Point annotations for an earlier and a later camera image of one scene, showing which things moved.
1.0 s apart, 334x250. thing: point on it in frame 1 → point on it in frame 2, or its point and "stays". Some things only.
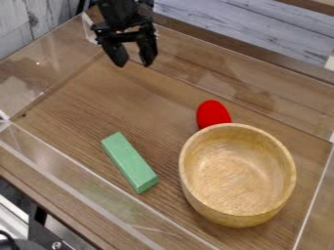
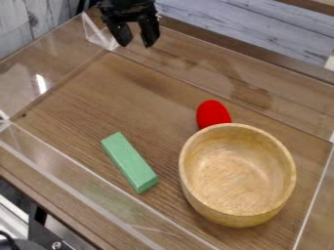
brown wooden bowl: (238, 173) stays
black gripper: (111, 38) → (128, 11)
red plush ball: (211, 113) stays
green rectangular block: (131, 162) stays
